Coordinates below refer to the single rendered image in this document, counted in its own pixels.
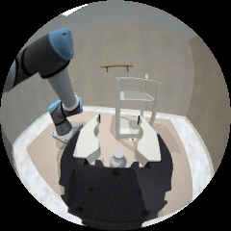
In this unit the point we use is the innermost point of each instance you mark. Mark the grey shelving unit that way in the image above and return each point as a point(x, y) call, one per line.
point(127, 125)

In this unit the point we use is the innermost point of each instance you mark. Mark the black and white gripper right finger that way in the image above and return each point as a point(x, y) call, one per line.
point(153, 153)

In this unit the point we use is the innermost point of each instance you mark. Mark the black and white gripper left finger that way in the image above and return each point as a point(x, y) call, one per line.
point(83, 149)

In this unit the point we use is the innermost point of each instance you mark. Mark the grey bottle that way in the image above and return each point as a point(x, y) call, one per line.
point(117, 159)

